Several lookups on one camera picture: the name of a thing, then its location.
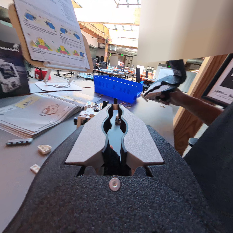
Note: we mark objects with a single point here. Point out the partly built lego truck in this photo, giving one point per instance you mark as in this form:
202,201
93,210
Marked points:
87,114

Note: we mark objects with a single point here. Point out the framed marker sign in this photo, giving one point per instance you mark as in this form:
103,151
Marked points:
223,81

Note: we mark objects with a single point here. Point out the white triangular lego piece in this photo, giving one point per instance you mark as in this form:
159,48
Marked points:
44,149

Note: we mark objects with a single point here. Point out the wooden document stand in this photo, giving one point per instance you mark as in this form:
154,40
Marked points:
20,36

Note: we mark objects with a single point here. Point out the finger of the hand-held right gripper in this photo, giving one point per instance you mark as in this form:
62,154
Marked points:
155,83
160,90

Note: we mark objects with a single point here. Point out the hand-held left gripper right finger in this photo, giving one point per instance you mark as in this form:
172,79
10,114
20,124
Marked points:
142,145

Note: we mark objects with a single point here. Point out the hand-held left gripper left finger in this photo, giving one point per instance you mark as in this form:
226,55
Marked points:
87,145

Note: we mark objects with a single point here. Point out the black office chair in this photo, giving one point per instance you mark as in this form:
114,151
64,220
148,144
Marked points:
103,64
95,62

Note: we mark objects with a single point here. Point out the red storage crate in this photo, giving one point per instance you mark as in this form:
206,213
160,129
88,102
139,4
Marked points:
40,74

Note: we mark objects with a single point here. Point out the small white lego piece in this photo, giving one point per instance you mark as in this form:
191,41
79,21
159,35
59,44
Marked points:
35,168

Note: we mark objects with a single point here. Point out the black chair armrest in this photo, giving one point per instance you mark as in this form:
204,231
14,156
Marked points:
193,142

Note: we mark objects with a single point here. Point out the thin white lego beam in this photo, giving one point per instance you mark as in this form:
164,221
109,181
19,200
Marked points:
19,142

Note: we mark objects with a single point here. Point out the printed instruction sheet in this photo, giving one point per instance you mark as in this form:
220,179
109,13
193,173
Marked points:
54,36

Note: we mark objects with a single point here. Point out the blue plastic bin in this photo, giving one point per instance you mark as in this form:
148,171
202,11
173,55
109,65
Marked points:
116,87

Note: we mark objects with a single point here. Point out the open instruction booklet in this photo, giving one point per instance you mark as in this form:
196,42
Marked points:
36,112

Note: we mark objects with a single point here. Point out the scattered small lego pins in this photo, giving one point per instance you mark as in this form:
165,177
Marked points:
125,104

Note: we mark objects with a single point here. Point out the person's right forearm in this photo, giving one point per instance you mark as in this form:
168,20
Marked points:
198,107

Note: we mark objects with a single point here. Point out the cluttered work table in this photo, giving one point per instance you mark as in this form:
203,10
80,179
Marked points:
112,71

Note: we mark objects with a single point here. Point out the person's right hand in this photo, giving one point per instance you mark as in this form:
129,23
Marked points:
177,96

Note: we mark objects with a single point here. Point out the dark printed lego box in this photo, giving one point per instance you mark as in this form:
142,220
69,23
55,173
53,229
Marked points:
12,72

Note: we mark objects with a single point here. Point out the wooden post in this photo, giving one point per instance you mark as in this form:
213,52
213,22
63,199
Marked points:
191,118

